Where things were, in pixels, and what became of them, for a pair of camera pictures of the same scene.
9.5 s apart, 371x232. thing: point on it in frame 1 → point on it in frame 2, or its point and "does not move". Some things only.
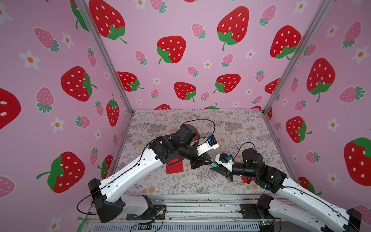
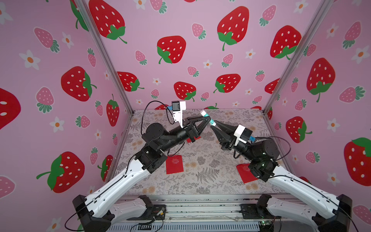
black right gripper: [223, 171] → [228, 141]
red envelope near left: [175, 166] does not move
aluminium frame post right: [327, 6] does not move
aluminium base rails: [220, 213] does not move
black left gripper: [195, 164] → [192, 132]
